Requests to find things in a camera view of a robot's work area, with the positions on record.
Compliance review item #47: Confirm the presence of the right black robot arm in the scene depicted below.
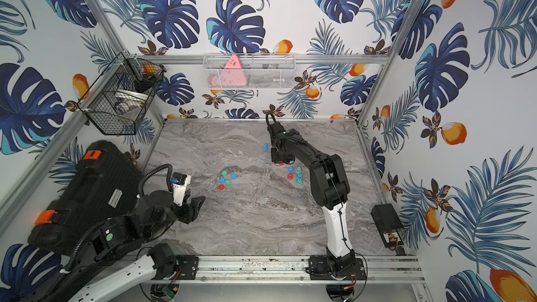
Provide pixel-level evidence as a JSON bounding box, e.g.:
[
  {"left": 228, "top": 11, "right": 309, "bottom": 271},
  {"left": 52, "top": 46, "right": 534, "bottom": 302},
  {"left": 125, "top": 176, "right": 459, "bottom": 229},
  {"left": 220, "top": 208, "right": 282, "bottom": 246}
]
[{"left": 265, "top": 113, "right": 367, "bottom": 282}]

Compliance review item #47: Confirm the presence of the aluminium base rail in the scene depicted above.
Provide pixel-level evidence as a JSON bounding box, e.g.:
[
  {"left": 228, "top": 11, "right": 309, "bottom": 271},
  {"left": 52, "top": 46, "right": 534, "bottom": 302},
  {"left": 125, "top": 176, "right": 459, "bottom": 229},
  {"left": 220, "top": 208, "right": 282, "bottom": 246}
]
[{"left": 112, "top": 254, "right": 425, "bottom": 284}]

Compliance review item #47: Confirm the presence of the black wire basket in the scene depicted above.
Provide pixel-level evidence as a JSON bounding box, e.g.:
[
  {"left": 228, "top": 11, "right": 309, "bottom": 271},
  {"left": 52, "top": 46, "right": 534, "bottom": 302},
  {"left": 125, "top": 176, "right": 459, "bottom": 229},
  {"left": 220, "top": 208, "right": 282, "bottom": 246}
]
[{"left": 76, "top": 53, "right": 166, "bottom": 136}]

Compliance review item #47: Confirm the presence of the clear mesh wall tray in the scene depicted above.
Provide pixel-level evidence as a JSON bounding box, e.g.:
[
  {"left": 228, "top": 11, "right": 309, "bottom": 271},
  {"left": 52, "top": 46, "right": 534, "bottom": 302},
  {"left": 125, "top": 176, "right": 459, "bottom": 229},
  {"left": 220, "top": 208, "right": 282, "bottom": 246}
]
[{"left": 203, "top": 53, "right": 296, "bottom": 89}]

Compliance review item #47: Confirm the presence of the black plastic tool case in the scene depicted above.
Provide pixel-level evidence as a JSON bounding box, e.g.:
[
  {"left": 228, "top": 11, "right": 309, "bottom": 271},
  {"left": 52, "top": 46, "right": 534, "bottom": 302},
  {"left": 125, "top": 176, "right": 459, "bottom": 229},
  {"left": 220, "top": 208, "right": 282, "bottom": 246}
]
[{"left": 28, "top": 141, "right": 142, "bottom": 255}]

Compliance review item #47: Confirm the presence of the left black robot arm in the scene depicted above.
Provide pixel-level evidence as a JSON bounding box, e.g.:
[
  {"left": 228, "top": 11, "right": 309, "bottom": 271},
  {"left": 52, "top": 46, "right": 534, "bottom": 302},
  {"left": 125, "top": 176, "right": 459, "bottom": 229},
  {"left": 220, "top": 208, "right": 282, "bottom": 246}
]
[{"left": 23, "top": 164, "right": 206, "bottom": 301}]

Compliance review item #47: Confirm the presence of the black power supply box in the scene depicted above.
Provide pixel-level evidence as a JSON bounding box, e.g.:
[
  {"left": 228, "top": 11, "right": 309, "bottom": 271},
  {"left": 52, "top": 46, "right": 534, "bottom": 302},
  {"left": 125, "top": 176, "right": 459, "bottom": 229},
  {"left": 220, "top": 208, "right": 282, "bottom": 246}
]
[{"left": 371, "top": 204, "right": 406, "bottom": 256}]

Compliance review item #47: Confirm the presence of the pink triangle card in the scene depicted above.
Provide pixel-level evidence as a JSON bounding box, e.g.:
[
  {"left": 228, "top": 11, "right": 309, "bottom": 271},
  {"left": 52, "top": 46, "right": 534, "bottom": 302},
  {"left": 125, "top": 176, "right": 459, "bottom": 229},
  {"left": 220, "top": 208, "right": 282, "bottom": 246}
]
[{"left": 218, "top": 55, "right": 247, "bottom": 88}]

